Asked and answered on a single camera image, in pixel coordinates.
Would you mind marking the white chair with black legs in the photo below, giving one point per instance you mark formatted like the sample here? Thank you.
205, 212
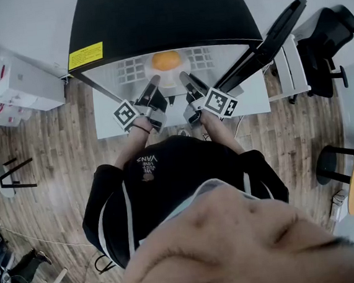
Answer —
5, 185

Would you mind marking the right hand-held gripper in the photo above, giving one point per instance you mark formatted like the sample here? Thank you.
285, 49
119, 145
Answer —
220, 102

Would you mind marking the wooden table leg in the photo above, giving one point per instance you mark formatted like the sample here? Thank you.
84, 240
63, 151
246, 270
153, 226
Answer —
58, 280

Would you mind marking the black office chair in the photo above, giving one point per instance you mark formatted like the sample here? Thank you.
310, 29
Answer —
327, 48

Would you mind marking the person's face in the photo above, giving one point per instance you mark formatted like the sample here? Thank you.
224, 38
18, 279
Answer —
237, 250

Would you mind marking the black round table base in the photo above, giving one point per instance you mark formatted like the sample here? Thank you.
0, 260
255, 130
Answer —
325, 164

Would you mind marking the person's white shoe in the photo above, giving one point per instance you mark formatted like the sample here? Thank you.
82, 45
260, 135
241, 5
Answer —
184, 132

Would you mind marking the white wooden chair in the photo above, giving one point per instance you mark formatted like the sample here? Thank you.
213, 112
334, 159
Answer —
291, 70

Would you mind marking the person's black t-shirt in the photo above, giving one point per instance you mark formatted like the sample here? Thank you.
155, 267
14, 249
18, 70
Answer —
174, 175

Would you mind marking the person's left forearm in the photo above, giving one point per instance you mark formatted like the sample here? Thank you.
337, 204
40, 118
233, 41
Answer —
132, 148

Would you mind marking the white boxes stack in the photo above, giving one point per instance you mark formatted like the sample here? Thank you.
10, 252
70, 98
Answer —
34, 86

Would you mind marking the white table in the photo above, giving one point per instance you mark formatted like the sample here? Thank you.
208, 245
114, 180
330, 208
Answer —
254, 99

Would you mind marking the orange round food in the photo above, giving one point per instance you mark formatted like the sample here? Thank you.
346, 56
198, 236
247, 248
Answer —
165, 61

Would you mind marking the person's right forearm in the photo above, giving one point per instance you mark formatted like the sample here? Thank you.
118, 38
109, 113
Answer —
221, 136

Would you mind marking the clear bins with red latches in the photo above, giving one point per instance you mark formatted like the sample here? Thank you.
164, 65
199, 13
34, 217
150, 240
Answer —
3, 115

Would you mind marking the white round plate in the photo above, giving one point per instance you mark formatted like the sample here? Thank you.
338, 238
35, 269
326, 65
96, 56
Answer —
169, 77

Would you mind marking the small white box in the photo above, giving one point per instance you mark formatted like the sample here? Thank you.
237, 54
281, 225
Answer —
339, 206

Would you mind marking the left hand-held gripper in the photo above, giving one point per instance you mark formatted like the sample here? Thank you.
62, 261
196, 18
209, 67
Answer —
126, 114

